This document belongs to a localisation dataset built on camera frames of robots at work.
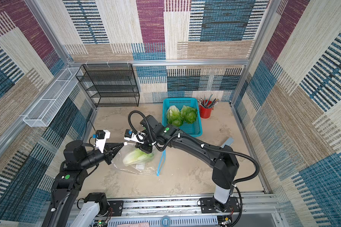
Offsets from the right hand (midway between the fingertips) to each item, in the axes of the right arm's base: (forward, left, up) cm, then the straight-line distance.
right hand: (141, 145), depth 75 cm
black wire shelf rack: (+52, +31, -1) cm, 61 cm away
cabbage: (-2, +4, -9) cm, 10 cm away
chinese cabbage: (+29, -18, -11) cm, 36 cm away
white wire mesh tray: (+11, +47, +15) cm, 51 cm away
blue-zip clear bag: (-2, -9, -19) cm, 22 cm away
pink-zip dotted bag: (-5, -2, -18) cm, 18 cm away
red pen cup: (+35, -42, -16) cm, 57 cm away
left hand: (-3, +7, +6) cm, 10 cm away
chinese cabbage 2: (+29, -28, -9) cm, 41 cm away
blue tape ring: (-30, -12, -19) cm, 37 cm away
